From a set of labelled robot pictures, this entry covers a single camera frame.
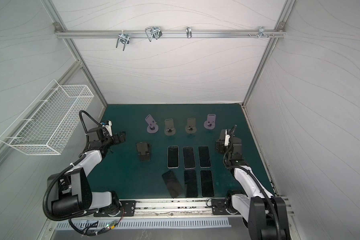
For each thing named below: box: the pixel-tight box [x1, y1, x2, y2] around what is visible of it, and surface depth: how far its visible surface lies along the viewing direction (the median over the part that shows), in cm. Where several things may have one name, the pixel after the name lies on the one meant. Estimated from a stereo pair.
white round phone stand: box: [164, 118, 176, 136], surface depth 101 cm
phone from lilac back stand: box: [184, 170, 199, 198], surface depth 84 cm
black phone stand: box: [136, 142, 152, 161], surface depth 88 cm
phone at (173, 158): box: [167, 145, 180, 169], surface depth 93 cm
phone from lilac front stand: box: [198, 145, 212, 168], surface depth 95 cm
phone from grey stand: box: [199, 169, 215, 198], surface depth 84 cm
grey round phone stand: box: [185, 117, 197, 134], surface depth 102 cm
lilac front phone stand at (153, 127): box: [145, 114, 159, 134], surface depth 104 cm
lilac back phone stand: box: [204, 114, 216, 130], surface depth 106 cm
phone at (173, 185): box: [162, 170, 184, 199], surface depth 85 cm
